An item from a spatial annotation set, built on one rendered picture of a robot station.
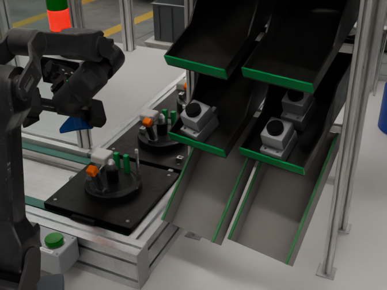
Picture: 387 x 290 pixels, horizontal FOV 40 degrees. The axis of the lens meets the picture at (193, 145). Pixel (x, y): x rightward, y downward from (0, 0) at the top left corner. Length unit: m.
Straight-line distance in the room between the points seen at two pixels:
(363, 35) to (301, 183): 0.32
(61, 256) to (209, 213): 0.33
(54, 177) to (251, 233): 0.62
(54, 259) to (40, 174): 0.40
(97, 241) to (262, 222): 0.36
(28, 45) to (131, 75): 1.43
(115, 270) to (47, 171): 0.43
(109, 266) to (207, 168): 0.30
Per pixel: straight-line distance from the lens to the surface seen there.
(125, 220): 1.21
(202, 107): 1.01
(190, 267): 1.24
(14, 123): 0.78
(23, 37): 0.81
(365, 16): 0.95
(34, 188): 1.46
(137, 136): 1.48
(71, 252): 1.20
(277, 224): 1.09
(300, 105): 0.98
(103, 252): 1.18
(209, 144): 1.02
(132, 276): 1.18
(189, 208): 1.15
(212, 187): 1.13
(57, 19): 1.33
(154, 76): 2.18
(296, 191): 1.09
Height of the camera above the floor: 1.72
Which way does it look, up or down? 31 degrees down
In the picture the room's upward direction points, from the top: 1 degrees counter-clockwise
